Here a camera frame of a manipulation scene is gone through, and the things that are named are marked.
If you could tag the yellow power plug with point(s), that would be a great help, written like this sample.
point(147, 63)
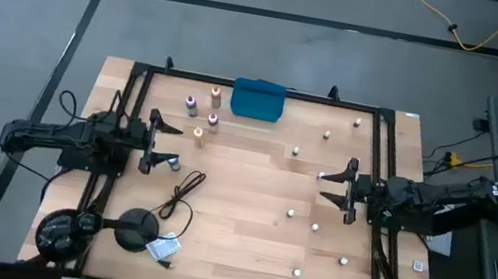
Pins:
point(453, 158)

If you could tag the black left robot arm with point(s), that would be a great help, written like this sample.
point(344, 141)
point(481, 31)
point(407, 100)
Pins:
point(52, 133)

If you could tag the large blue food coloring bottle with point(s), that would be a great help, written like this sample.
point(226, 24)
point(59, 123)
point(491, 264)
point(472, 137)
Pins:
point(173, 164)

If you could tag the black round-base desk lamp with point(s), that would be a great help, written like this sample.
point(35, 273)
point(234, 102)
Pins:
point(134, 234)

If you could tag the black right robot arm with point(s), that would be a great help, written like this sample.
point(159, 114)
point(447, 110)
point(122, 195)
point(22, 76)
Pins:
point(422, 196)

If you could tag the large purple food coloring bottle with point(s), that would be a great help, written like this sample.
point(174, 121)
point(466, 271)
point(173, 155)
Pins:
point(191, 105)

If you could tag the large pink food coloring bottle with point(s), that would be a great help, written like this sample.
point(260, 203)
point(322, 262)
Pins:
point(212, 122)

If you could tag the large yellow food coloring bottle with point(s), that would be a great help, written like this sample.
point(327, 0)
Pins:
point(198, 137)

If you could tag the large red food coloring bottle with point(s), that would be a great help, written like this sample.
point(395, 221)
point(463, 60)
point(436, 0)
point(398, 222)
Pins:
point(215, 97)

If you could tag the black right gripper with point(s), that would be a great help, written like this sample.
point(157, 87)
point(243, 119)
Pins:
point(350, 192)

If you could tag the blue plastic bin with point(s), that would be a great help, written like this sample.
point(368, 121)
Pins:
point(258, 100)

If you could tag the small white card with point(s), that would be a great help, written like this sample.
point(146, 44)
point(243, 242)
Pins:
point(418, 265)

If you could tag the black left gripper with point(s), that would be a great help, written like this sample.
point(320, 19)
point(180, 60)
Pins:
point(150, 143)

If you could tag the black aluminium table frame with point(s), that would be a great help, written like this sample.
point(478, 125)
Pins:
point(336, 102)

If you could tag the small white-capped dropper bottle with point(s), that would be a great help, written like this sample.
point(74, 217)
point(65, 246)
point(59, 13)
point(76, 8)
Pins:
point(320, 175)
point(326, 134)
point(343, 261)
point(296, 272)
point(296, 150)
point(357, 122)
point(315, 227)
point(290, 212)

